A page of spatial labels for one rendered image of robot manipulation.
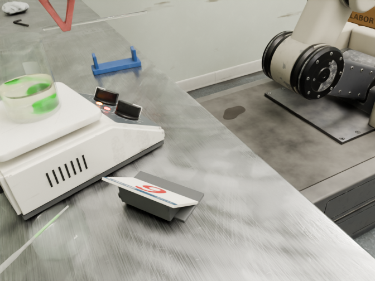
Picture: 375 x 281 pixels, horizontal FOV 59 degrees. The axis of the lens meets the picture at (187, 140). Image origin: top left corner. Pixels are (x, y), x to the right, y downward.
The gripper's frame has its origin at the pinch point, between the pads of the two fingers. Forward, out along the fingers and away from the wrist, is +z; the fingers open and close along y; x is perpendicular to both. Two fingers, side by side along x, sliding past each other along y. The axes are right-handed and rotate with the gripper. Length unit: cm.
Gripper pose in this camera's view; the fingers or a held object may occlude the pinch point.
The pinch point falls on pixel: (65, 25)
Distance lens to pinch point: 69.0
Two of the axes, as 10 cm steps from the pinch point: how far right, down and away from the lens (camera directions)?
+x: 9.3, -2.6, 2.5
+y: 3.5, 5.3, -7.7
